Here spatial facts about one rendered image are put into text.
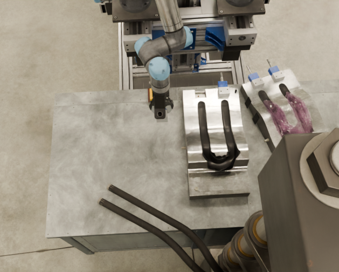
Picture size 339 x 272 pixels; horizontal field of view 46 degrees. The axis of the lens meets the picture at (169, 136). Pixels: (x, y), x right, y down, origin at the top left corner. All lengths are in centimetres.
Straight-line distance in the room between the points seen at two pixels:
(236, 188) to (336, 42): 189
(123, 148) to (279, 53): 170
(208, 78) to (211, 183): 113
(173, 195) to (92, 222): 37
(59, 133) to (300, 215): 154
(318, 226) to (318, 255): 4
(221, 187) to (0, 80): 200
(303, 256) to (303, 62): 269
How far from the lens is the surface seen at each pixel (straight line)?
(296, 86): 203
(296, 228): 58
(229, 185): 176
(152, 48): 154
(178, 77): 273
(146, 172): 183
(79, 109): 200
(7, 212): 280
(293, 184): 58
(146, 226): 170
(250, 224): 103
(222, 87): 189
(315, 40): 334
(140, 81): 272
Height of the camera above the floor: 254
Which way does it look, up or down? 67 degrees down
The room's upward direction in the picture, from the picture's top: 1 degrees counter-clockwise
